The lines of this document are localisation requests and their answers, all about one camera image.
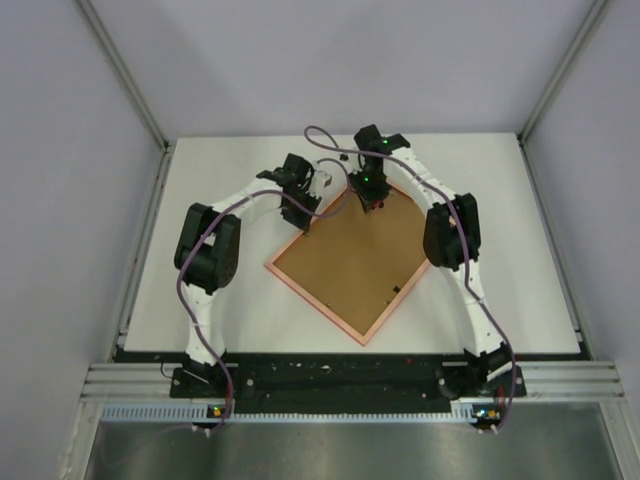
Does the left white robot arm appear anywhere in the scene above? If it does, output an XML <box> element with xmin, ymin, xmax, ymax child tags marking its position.
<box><xmin>174</xmin><ymin>154</ymin><xmax>332</xmax><ymax>397</ymax></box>

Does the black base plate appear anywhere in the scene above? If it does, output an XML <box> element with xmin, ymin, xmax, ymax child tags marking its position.
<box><xmin>112</xmin><ymin>347</ymin><xmax>526</xmax><ymax>400</ymax></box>

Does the white slotted cable duct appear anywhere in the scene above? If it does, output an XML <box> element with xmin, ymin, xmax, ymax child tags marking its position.
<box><xmin>100</xmin><ymin>401</ymin><xmax>499</xmax><ymax>426</ymax></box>

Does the aluminium front rail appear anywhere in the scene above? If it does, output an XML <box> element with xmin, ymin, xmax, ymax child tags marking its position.
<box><xmin>80</xmin><ymin>361</ymin><xmax>625</xmax><ymax>403</ymax></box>

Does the left aluminium corner post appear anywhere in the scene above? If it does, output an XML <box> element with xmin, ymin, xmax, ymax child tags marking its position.
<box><xmin>74</xmin><ymin>0</ymin><xmax>172</xmax><ymax>151</ymax></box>

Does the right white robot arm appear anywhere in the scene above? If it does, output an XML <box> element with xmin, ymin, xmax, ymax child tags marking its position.
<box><xmin>349</xmin><ymin>125</ymin><xmax>513</xmax><ymax>396</ymax></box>

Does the red picture frame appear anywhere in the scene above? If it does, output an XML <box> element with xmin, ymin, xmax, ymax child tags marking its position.
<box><xmin>263</xmin><ymin>182</ymin><xmax>434</xmax><ymax>347</ymax></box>

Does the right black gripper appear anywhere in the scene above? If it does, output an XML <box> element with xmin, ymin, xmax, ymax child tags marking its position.
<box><xmin>347</xmin><ymin>165</ymin><xmax>391</xmax><ymax>214</ymax></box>

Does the aluminium corner post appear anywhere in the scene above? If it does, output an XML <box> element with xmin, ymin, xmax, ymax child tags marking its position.
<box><xmin>516</xmin><ymin>0</ymin><xmax>613</xmax><ymax>145</ymax></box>
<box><xmin>74</xmin><ymin>0</ymin><xmax>172</xmax><ymax>151</ymax></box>

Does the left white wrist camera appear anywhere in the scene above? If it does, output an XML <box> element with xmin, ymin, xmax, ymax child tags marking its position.
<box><xmin>308</xmin><ymin>169</ymin><xmax>332</xmax><ymax>199</ymax></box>

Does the right aluminium corner post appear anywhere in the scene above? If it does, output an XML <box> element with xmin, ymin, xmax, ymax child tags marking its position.
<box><xmin>516</xmin><ymin>0</ymin><xmax>613</xmax><ymax>145</ymax></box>

